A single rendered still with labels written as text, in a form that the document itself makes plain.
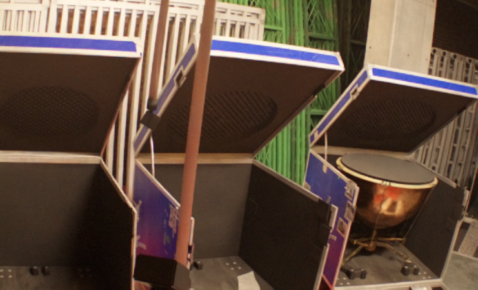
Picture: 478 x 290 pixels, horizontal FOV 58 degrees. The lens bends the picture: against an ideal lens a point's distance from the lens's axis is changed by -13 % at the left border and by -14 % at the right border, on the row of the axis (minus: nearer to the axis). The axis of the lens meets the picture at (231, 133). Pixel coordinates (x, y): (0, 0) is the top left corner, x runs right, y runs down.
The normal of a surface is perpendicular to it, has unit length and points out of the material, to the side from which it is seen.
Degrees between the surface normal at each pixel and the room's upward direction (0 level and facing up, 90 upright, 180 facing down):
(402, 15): 90
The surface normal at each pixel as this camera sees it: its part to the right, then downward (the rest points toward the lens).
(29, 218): 0.44, 0.24
